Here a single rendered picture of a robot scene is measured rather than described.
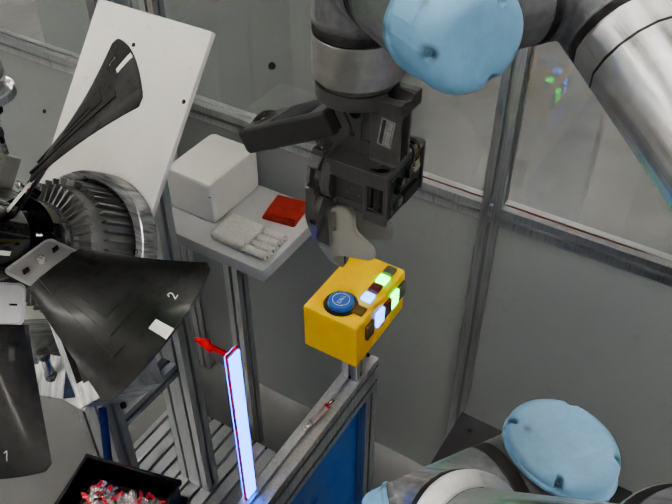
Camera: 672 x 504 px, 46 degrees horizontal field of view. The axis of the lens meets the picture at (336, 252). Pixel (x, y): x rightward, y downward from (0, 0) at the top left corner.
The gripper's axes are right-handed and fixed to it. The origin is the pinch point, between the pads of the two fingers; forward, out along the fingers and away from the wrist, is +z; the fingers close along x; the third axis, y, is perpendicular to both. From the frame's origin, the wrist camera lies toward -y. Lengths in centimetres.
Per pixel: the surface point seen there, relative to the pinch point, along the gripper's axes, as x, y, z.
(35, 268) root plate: -2, -50, 25
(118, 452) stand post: 9, -59, 90
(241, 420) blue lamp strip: -0.4, -15.1, 37.6
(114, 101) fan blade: 13.5, -43.5, 2.9
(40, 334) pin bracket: 1, -60, 47
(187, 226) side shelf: 46, -67, 57
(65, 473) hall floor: 18, -102, 143
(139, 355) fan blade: -5.6, -26.6, 25.9
